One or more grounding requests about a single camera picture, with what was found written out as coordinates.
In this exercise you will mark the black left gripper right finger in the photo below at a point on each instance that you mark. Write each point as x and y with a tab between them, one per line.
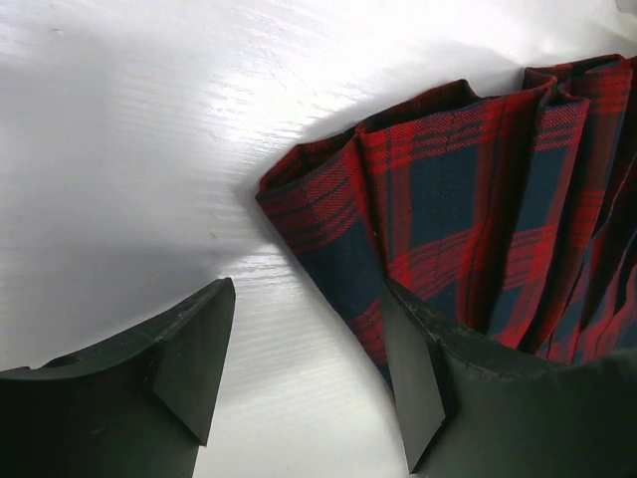
470	407

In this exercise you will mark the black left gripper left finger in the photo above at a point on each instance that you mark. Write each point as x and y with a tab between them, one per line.
138	404

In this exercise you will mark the red black plaid skirt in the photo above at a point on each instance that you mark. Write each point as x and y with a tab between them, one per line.
514	215

